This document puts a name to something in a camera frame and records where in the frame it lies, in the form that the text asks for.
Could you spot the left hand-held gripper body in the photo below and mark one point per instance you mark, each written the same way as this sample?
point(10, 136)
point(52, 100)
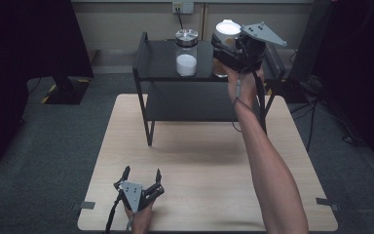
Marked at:
point(251, 53)

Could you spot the white plastic cup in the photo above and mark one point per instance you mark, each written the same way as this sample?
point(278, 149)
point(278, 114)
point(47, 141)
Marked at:
point(228, 30)

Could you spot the glass jar with metal lid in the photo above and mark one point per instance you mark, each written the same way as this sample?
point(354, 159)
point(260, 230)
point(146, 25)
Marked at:
point(186, 63)

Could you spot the black two-tier metal shelf rack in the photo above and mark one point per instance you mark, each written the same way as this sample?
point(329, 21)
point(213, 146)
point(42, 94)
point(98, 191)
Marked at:
point(162, 61)

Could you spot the person's right hand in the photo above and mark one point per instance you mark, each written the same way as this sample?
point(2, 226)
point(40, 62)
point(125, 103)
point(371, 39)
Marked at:
point(246, 87)

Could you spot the person's left hand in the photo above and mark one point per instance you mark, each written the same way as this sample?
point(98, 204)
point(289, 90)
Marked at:
point(141, 221)

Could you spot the grey tape strip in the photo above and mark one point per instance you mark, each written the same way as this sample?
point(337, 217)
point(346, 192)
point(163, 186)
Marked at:
point(87, 205)
point(325, 202)

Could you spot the black upright panel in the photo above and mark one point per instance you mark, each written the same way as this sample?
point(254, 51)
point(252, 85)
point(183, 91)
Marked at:
point(310, 42)

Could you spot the black stand base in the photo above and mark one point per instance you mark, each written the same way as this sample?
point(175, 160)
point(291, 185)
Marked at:
point(65, 92)

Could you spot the dark curtain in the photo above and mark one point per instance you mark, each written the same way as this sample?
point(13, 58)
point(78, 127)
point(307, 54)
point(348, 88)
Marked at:
point(19, 58)
point(360, 65)

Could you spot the white wall socket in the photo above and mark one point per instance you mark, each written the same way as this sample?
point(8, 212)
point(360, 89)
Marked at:
point(183, 7)

